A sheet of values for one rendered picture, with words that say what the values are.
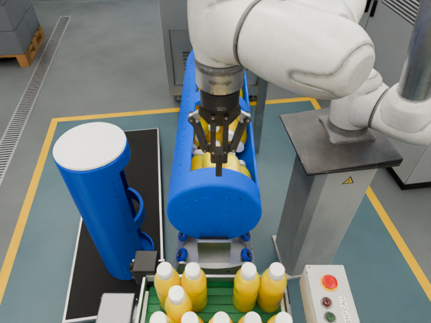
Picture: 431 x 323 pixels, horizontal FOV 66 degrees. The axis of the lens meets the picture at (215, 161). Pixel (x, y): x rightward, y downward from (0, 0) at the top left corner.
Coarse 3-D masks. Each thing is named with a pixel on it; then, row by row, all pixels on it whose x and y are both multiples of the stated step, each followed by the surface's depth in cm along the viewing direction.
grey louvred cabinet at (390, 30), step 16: (368, 0) 255; (384, 0) 239; (400, 0) 222; (416, 0) 209; (368, 16) 261; (384, 16) 241; (400, 16) 225; (368, 32) 263; (384, 32) 243; (400, 32) 226; (384, 48) 245; (400, 48) 228; (384, 64) 247; (400, 64) 230; (384, 80) 249; (400, 144) 238; (416, 160) 224; (400, 176) 242; (416, 176) 236
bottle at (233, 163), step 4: (228, 156) 109; (232, 156) 109; (236, 156) 111; (228, 160) 107; (232, 160) 107; (236, 160) 108; (224, 164) 107; (228, 164) 106; (232, 164) 106; (236, 164) 107; (240, 164) 109; (228, 168) 105; (232, 168) 105; (236, 168) 105; (240, 168) 107
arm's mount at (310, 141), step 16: (304, 112) 147; (320, 112) 147; (288, 128) 140; (304, 128) 140; (320, 128) 139; (304, 144) 133; (320, 144) 132; (352, 144) 131; (368, 144) 130; (384, 144) 129; (304, 160) 126; (320, 160) 126; (336, 160) 125; (352, 160) 124; (368, 160) 124; (384, 160) 123; (400, 160) 124
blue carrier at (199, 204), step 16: (192, 64) 142; (192, 80) 131; (192, 96) 122; (192, 128) 108; (176, 144) 112; (176, 160) 104; (176, 176) 98; (192, 176) 92; (208, 176) 91; (224, 176) 91; (240, 176) 93; (256, 176) 105; (176, 192) 92; (192, 192) 91; (208, 192) 91; (224, 192) 91; (240, 192) 91; (256, 192) 95; (176, 208) 96; (192, 208) 96; (208, 208) 96; (224, 208) 96; (240, 208) 96; (256, 208) 96; (176, 224) 102; (192, 224) 102; (208, 224) 102; (224, 224) 102; (240, 224) 102; (256, 224) 102
